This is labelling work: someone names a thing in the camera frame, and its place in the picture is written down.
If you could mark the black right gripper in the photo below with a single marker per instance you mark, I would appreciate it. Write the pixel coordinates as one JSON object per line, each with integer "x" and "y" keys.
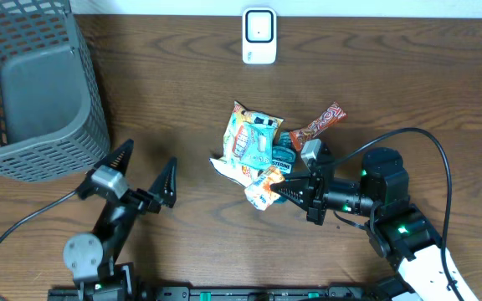
{"x": 309, "y": 191}

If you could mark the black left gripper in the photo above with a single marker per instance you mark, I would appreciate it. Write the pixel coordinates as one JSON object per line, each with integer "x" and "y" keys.
{"x": 151, "y": 206}

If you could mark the blue Listerine mouthwash bottle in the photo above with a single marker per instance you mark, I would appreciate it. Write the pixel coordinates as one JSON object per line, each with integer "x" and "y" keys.
{"x": 283, "y": 153}

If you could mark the orange Kleenex tissue pack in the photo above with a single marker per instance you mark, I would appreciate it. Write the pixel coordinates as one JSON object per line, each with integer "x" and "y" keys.
{"x": 259, "y": 193}

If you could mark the teal wet wipes pack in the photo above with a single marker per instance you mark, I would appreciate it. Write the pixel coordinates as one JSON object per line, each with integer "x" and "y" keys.
{"x": 257, "y": 152}

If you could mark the orange white snack bag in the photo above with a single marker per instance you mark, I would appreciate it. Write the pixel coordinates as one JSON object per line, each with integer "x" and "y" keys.
{"x": 234, "y": 139}

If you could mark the red TOP biscuit pack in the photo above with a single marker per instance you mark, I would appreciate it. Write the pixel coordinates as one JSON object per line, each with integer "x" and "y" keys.
{"x": 333, "y": 114}

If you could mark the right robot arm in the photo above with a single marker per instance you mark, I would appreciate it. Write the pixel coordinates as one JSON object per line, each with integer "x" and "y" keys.
{"x": 397, "y": 230}

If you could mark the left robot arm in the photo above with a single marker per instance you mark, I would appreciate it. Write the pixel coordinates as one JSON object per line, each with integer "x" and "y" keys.
{"x": 91, "y": 256}

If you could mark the white barcode scanner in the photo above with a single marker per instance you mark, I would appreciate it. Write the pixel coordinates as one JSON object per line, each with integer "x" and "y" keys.
{"x": 259, "y": 36}

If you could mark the grey plastic mesh basket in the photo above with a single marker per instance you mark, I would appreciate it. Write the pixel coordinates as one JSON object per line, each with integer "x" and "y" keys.
{"x": 51, "y": 118}

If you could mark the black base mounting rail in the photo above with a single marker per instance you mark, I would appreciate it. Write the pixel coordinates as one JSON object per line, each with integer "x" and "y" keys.
{"x": 220, "y": 294}

